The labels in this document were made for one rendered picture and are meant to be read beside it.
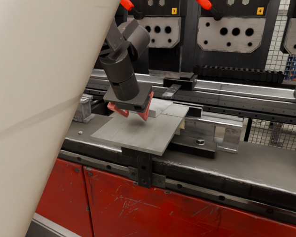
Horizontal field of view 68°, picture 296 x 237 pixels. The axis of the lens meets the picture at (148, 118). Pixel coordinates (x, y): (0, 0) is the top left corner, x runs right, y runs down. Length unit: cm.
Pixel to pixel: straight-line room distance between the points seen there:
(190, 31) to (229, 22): 59
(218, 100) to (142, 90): 50
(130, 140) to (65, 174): 47
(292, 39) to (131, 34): 36
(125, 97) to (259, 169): 42
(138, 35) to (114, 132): 23
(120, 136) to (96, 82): 63
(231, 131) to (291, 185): 20
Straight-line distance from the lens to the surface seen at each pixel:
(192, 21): 117
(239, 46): 61
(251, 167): 69
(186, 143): 68
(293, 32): 61
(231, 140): 71
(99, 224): 101
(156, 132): 54
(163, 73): 70
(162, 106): 68
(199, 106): 71
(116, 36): 42
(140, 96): 49
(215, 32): 61
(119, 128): 56
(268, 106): 94
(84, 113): 89
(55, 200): 109
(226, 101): 94
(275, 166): 73
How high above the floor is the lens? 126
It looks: 26 degrees down
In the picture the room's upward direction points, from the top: straight up
